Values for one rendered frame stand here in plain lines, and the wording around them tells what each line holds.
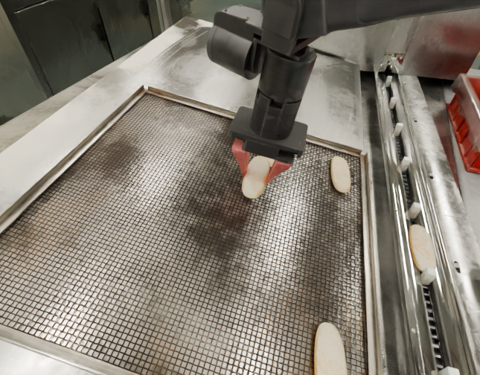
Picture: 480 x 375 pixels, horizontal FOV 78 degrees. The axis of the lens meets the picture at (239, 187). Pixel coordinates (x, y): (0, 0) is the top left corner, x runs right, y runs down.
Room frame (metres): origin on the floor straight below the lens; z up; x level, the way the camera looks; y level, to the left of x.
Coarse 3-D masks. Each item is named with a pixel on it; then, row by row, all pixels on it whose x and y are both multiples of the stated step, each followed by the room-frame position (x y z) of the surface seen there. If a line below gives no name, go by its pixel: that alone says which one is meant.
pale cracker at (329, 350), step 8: (320, 328) 0.13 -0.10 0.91; (328, 328) 0.13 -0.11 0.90; (336, 328) 0.13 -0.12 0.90; (320, 336) 0.12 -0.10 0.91; (328, 336) 0.12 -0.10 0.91; (336, 336) 0.12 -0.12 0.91; (320, 344) 0.11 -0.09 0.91; (328, 344) 0.11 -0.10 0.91; (336, 344) 0.11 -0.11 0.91; (320, 352) 0.11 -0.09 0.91; (328, 352) 0.11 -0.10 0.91; (336, 352) 0.11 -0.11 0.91; (344, 352) 0.11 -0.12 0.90; (320, 360) 0.10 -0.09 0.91; (328, 360) 0.10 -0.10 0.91; (336, 360) 0.10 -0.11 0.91; (344, 360) 0.10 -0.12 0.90; (320, 368) 0.09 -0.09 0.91; (328, 368) 0.09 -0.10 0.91; (336, 368) 0.09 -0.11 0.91; (344, 368) 0.09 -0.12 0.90
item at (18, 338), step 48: (192, 144) 0.45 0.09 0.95; (336, 144) 0.50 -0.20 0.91; (48, 192) 0.30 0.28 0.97; (144, 192) 0.32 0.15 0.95; (96, 240) 0.23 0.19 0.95; (144, 240) 0.23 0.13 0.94; (0, 288) 0.16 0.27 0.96; (48, 288) 0.16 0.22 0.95; (192, 288) 0.17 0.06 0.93; (288, 288) 0.18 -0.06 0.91; (0, 336) 0.10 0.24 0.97; (96, 336) 0.11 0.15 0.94; (144, 336) 0.11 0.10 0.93; (240, 336) 0.12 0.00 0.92; (288, 336) 0.12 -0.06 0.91
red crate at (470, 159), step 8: (456, 96) 0.78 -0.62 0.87; (448, 104) 0.80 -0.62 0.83; (456, 104) 0.75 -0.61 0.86; (448, 112) 0.76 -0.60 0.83; (456, 112) 0.71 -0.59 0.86; (456, 120) 0.70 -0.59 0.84; (464, 120) 0.65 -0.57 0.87; (456, 128) 0.67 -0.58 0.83; (464, 128) 0.63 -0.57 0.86; (456, 136) 0.63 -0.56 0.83; (464, 136) 0.60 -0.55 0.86; (464, 144) 0.59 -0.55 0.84; (464, 152) 0.57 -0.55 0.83; (472, 152) 0.54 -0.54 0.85; (464, 160) 0.54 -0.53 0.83; (472, 160) 0.52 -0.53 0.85; (472, 168) 0.51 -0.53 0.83
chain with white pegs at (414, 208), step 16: (400, 128) 0.63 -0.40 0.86; (400, 144) 0.59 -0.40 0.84; (400, 160) 0.53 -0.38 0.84; (416, 208) 0.36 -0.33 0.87; (416, 224) 0.34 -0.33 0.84; (432, 272) 0.23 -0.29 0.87; (432, 304) 0.19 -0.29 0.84; (432, 320) 0.17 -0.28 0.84; (432, 336) 0.14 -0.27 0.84; (448, 368) 0.10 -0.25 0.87
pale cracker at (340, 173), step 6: (336, 156) 0.46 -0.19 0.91; (336, 162) 0.44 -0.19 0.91; (342, 162) 0.44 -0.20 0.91; (330, 168) 0.43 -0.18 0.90; (336, 168) 0.42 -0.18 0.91; (342, 168) 0.42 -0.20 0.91; (348, 168) 0.43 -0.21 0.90; (336, 174) 0.41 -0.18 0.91; (342, 174) 0.41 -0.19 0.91; (348, 174) 0.41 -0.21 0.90; (336, 180) 0.39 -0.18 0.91; (342, 180) 0.39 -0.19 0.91; (348, 180) 0.40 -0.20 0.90; (336, 186) 0.38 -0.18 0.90; (342, 186) 0.38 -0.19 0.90; (348, 186) 0.38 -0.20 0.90; (342, 192) 0.37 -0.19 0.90
